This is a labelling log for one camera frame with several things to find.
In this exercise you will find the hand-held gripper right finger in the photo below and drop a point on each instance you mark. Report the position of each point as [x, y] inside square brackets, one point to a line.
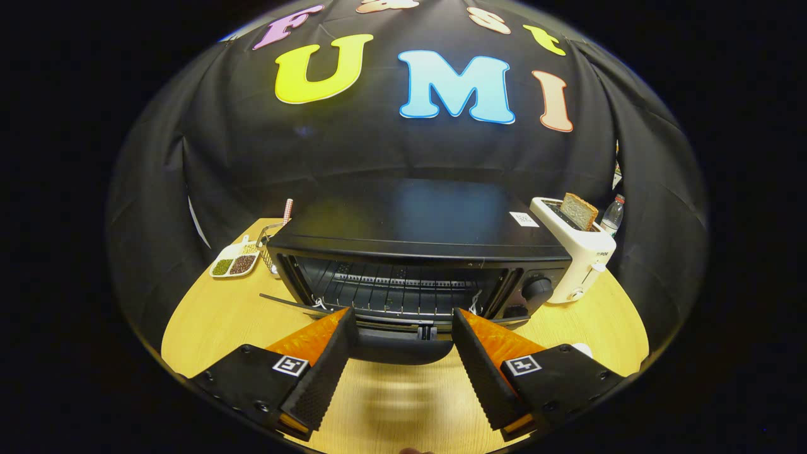
[482, 378]

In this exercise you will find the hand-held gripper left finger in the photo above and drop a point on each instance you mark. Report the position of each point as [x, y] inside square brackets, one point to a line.
[325, 378]

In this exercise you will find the white square plate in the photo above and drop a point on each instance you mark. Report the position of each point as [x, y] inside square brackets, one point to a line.
[581, 349]

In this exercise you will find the black toaster oven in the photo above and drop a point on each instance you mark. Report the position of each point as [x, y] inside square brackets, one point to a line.
[410, 214]

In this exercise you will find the white pop-up toaster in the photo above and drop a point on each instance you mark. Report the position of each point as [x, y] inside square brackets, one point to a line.
[583, 258]

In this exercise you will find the white divided dish of beans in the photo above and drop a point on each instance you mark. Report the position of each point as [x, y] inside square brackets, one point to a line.
[230, 265]

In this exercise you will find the pink checked straw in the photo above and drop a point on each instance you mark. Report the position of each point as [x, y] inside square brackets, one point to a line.
[287, 211]

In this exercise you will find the brown bread slice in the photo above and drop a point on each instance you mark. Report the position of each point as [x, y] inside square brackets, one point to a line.
[579, 211]

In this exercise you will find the clear water bottle red label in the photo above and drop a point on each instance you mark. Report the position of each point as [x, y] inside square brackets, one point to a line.
[613, 217]

